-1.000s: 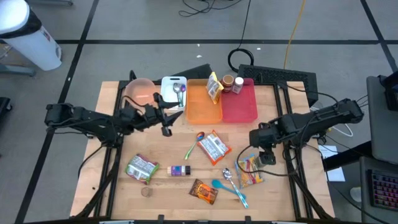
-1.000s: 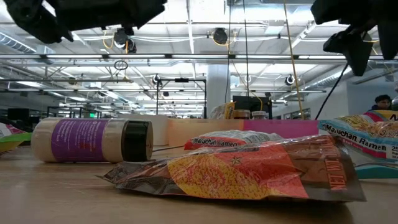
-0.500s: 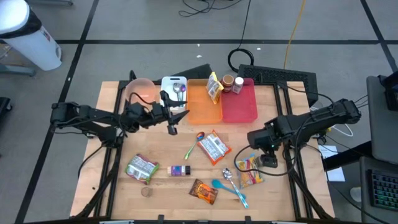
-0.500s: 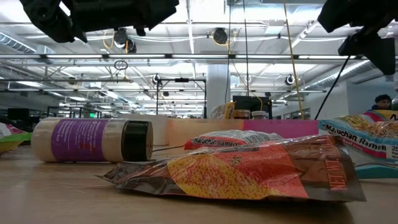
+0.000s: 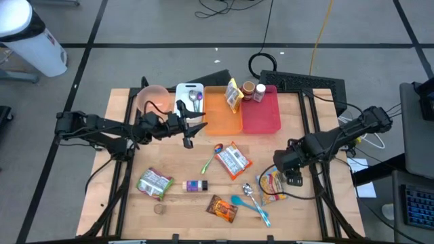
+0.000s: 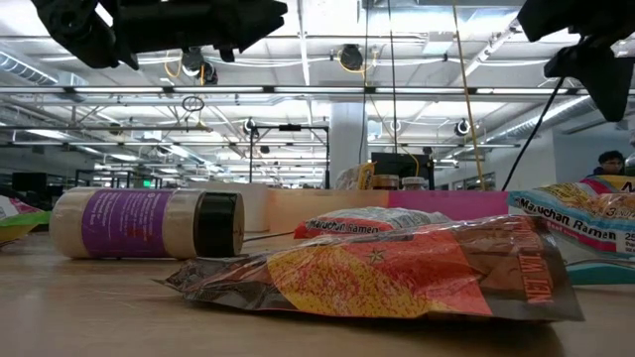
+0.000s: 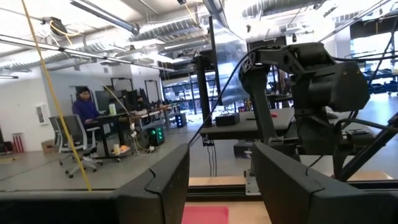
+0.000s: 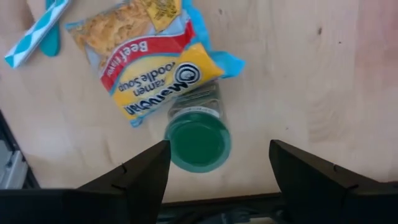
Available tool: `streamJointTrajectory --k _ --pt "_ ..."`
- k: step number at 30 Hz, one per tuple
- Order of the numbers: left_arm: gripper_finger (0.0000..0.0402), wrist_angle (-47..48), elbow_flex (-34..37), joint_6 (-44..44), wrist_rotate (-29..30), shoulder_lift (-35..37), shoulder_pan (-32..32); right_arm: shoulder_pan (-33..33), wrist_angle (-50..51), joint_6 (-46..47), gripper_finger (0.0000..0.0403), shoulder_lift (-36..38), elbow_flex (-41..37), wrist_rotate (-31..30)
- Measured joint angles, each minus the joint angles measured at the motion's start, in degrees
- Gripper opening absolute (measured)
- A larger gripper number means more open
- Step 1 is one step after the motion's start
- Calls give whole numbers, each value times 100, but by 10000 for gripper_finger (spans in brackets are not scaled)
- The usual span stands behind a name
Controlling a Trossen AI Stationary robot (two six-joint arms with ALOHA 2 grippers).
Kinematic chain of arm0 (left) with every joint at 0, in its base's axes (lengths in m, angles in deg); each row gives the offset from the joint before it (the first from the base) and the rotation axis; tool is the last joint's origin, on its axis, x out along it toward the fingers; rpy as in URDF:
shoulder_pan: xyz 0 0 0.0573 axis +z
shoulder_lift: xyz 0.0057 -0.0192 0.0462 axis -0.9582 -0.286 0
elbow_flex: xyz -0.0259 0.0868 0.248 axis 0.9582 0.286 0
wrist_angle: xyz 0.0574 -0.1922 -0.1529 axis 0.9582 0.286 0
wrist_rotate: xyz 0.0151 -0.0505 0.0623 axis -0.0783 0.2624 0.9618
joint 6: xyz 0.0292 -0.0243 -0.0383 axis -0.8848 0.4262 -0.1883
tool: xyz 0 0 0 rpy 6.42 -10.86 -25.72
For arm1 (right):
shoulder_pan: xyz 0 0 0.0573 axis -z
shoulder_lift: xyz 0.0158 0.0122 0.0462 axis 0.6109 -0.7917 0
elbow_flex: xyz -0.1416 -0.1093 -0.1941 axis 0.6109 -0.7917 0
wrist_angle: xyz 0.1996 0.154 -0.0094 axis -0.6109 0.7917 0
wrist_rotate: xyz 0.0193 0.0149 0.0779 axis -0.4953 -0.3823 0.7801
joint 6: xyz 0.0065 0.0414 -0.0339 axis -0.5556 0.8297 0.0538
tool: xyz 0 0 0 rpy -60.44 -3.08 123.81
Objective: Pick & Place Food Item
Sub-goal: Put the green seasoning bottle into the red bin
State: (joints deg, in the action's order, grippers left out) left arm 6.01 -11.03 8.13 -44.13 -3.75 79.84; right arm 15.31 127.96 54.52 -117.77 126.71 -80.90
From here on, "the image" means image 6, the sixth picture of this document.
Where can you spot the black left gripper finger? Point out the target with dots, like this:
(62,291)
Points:
(243,39)
(263,12)

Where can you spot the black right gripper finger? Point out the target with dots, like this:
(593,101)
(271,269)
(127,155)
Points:
(570,63)
(555,20)

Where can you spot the small clear glass bottle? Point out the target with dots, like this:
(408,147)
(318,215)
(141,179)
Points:
(414,184)

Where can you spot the brown spice jar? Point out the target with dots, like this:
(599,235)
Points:
(386,183)

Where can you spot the green pink ramen pack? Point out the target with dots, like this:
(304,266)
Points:
(25,218)

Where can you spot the person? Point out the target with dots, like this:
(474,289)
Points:
(610,163)

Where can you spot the yellow red snack packet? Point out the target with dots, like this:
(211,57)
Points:
(585,218)

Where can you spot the white building column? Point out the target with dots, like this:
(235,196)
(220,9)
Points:
(347,149)

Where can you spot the orange plastic bin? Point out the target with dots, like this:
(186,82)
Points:
(322,205)

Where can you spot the pink plastic bin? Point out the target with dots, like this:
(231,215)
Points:
(446,204)

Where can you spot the large black monitor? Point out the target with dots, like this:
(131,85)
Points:
(407,166)

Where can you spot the purple label spice jar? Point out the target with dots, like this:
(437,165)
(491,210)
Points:
(124,223)

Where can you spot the orange Maruchan ramen pack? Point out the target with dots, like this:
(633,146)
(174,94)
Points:
(367,218)

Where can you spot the brown orange snack bag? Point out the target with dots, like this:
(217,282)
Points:
(372,273)

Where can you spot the silver air duct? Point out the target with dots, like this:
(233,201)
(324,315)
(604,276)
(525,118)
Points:
(20,74)
(595,111)

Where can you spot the black metal frame rig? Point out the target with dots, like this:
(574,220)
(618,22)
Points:
(290,127)

